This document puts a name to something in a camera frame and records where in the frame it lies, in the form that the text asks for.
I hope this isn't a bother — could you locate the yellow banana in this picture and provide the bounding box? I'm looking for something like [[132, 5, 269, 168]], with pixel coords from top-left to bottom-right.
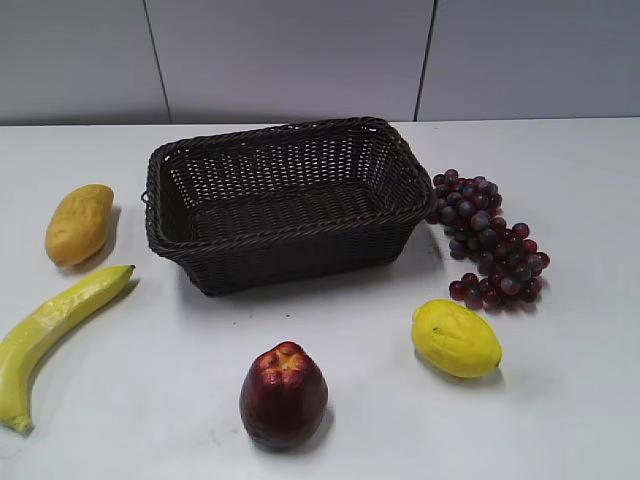
[[1, 264, 135, 434]]

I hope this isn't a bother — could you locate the black wicker basket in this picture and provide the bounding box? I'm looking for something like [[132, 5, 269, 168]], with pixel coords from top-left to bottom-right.
[[143, 117, 437, 296]]

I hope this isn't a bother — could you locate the dark red apple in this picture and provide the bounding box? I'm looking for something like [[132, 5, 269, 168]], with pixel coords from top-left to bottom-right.
[[239, 341, 328, 450]]

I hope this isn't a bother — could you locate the yellow lemon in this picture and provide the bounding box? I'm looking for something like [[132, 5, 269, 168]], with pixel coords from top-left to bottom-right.
[[411, 299, 502, 379]]

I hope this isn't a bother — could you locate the purple grape bunch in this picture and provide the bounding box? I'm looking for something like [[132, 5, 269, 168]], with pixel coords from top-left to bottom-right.
[[427, 169, 550, 309]]

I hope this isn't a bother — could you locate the yellow mango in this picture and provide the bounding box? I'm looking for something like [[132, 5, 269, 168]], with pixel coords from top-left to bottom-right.
[[45, 184, 114, 267]]

